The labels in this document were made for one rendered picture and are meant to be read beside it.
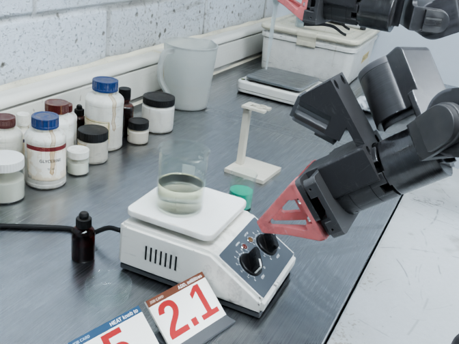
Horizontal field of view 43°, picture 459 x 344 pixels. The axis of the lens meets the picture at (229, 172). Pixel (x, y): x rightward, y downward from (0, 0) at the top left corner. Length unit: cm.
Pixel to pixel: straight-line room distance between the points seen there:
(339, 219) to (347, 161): 6
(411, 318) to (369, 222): 25
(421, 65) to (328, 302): 33
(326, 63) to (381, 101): 121
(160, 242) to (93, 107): 44
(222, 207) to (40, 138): 33
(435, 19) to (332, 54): 88
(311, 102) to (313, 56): 122
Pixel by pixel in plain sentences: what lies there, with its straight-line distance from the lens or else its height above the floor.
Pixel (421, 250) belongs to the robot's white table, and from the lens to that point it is 95.
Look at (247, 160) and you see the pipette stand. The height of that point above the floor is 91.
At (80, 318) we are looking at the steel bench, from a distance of 70.
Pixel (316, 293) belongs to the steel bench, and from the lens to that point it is 78.
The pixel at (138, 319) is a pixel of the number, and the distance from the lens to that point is 64.
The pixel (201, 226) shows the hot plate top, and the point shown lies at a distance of 71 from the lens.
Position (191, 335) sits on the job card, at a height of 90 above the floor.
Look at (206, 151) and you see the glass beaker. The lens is 72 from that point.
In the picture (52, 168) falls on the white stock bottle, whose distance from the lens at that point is 96.
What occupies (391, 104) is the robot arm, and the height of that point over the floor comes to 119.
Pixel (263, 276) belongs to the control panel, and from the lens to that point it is 72.
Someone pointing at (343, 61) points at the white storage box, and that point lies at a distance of 177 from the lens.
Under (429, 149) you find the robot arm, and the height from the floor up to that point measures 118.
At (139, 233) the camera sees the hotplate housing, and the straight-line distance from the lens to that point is 73.
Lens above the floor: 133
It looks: 24 degrees down
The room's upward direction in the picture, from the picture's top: 7 degrees clockwise
